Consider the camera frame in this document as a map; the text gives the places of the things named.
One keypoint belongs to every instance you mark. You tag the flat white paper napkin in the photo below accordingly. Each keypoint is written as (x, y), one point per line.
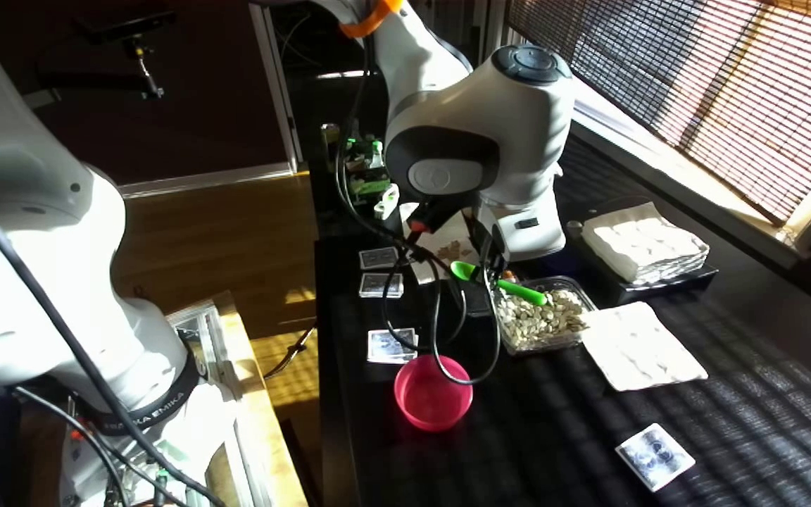
(641, 348)

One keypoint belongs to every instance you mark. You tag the small white device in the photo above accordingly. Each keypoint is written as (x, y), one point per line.
(388, 202)

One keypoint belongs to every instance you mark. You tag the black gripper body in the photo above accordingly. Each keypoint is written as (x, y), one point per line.
(488, 243)

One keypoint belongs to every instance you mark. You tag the window blind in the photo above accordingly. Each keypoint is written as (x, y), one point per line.
(705, 95)

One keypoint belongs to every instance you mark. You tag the clear container with grains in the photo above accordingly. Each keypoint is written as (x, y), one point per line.
(557, 324)

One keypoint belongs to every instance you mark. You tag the pink plastic bowl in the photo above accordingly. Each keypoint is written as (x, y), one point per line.
(436, 395)

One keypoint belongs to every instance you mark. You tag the white paper with snacks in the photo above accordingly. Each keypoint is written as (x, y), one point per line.
(452, 248)

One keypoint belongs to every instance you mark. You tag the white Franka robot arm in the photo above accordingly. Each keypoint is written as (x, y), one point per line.
(41, 284)

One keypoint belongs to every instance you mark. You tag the stack of white napkins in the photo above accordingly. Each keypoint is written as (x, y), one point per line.
(645, 243)

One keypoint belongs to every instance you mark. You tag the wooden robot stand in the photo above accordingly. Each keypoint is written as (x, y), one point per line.
(267, 424)

